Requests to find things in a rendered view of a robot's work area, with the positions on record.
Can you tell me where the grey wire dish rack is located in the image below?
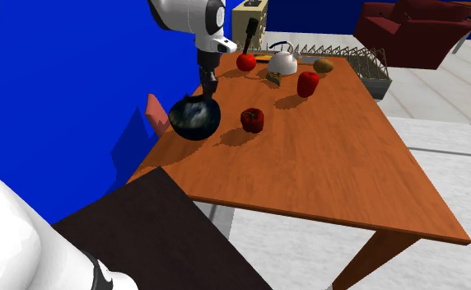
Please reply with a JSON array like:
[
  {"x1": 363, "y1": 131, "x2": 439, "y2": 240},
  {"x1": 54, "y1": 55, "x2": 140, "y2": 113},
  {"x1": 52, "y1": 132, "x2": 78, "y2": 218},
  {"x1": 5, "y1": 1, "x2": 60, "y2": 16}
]
[{"x1": 235, "y1": 41, "x2": 394, "y2": 102}]

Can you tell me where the dark red bell pepper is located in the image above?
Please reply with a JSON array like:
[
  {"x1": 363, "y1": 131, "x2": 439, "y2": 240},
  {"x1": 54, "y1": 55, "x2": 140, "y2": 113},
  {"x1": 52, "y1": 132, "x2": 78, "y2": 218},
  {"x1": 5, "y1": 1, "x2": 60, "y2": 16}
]
[{"x1": 240, "y1": 107, "x2": 266, "y2": 135}]

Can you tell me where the black handled tool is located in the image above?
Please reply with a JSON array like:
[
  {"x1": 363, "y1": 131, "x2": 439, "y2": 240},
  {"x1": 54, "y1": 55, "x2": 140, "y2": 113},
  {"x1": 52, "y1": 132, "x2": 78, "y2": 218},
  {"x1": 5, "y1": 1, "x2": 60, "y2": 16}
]
[{"x1": 241, "y1": 16, "x2": 260, "y2": 55}]

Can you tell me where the dark red armchair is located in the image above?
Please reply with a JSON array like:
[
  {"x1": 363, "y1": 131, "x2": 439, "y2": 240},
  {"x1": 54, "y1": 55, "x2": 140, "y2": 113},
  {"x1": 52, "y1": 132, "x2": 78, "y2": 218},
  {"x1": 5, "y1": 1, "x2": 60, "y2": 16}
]
[{"x1": 352, "y1": 0, "x2": 471, "y2": 71}]

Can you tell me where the bright red bell pepper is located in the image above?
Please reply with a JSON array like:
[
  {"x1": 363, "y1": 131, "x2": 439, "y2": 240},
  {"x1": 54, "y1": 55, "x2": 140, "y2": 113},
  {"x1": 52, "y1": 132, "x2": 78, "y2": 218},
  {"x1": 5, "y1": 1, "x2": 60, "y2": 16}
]
[{"x1": 296, "y1": 71, "x2": 321, "y2": 99}]

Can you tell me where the beige cabinet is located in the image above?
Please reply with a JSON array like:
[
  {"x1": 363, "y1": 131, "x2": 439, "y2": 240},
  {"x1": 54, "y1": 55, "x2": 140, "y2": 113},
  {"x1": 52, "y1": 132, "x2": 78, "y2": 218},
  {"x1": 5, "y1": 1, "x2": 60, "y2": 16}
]
[{"x1": 231, "y1": 0, "x2": 269, "y2": 52}]

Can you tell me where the white kettle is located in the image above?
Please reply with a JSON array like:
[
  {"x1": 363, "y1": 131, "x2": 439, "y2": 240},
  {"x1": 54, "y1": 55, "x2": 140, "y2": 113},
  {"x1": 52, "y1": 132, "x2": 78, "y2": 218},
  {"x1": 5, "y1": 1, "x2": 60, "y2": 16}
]
[{"x1": 266, "y1": 40, "x2": 300, "y2": 77}]

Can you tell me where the brown kiwi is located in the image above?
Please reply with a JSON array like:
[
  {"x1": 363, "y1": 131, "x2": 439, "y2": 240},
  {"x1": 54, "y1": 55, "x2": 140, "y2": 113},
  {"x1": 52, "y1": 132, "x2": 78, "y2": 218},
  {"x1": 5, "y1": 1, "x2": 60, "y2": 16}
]
[{"x1": 312, "y1": 57, "x2": 335, "y2": 74}]

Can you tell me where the brown wooden table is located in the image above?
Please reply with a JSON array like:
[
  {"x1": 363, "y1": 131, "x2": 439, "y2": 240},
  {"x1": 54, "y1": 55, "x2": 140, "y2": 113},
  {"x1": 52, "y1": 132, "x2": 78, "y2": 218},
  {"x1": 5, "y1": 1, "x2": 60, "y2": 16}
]
[{"x1": 127, "y1": 51, "x2": 471, "y2": 290}]

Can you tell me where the dark glossy bowl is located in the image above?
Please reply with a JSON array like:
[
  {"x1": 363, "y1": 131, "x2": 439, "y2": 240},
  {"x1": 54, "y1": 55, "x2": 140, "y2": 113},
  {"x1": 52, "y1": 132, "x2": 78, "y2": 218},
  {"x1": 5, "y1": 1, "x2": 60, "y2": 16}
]
[{"x1": 167, "y1": 94, "x2": 222, "y2": 142}]

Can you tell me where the red tomato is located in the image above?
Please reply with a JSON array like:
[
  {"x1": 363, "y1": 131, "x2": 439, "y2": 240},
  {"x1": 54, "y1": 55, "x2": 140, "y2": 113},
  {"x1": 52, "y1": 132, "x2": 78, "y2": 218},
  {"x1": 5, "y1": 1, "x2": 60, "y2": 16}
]
[{"x1": 235, "y1": 52, "x2": 259, "y2": 73}]

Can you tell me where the small olive brown lump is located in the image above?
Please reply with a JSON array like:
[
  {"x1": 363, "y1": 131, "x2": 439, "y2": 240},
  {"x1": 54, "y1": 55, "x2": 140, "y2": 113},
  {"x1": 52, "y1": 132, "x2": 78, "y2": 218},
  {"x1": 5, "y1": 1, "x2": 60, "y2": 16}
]
[{"x1": 264, "y1": 71, "x2": 283, "y2": 87}]

